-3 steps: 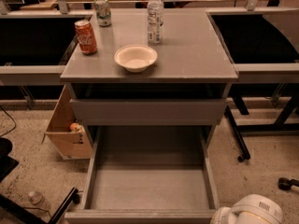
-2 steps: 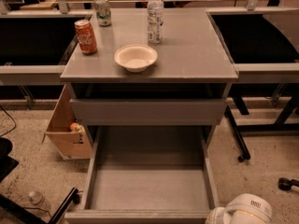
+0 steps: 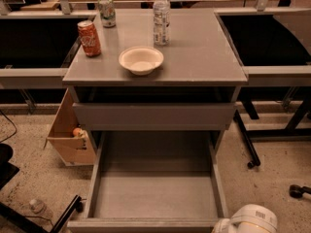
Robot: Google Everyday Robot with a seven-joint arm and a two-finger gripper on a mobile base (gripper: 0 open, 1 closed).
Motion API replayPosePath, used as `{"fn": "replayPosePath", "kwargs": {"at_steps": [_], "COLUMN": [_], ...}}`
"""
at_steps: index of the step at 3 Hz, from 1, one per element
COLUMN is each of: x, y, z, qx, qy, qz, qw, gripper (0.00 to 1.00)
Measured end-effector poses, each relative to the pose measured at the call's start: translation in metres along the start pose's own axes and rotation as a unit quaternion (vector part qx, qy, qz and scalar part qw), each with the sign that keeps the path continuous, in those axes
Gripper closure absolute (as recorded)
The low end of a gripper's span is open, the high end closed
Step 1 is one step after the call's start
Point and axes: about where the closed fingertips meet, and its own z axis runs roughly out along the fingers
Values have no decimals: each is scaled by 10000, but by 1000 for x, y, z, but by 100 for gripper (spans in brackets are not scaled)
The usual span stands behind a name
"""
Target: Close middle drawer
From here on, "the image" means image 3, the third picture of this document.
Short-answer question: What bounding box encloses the green and white soda can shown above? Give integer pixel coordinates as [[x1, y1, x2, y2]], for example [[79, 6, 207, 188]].
[[98, 0, 116, 28]]

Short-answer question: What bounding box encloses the clear plastic water bottle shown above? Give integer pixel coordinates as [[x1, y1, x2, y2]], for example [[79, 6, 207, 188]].
[[153, 0, 170, 46]]

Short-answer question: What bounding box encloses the cardboard box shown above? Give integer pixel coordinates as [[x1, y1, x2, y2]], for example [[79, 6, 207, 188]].
[[47, 90, 95, 166]]

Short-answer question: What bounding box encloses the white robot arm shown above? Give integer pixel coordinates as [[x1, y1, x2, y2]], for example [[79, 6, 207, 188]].
[[212, 204, 278, 233]]

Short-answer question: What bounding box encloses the black cable on floor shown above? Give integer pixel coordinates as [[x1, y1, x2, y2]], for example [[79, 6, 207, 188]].
[[0, 109, 18, 144]]

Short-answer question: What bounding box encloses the black table leg with caster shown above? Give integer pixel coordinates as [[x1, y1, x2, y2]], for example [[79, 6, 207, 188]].
[[233, 111, 260, 169]]

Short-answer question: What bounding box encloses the grey drawer cabinet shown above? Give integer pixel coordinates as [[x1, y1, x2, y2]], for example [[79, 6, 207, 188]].
[[63, 9, 248, 147]]

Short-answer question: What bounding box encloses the red soda can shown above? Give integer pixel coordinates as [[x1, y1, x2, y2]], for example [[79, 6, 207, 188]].
[[78, 20, 101, 57]]

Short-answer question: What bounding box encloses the orange fruit in box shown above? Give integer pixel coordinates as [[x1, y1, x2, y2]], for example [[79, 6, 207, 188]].
[[72, 127, 82, 137]]

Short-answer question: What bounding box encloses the plastic bottle on floor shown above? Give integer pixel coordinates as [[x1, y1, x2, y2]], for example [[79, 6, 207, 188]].
[[24, 199, 52, 220]]

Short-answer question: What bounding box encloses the black chair base left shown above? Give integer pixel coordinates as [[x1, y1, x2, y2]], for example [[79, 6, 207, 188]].
[[0, 143, 84, 233]]

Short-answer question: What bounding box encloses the white paper bowl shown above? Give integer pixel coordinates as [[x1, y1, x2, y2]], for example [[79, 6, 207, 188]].
[[119, 47, 164, 76]]

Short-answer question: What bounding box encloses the black caster wheel right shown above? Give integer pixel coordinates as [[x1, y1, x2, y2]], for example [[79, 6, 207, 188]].
[[289, 184, 311, 198]]

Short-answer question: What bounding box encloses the grey drawer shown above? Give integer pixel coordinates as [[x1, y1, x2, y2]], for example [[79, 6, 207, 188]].
[[68, 131, 229, 233], [73, 103, 235, 131]]

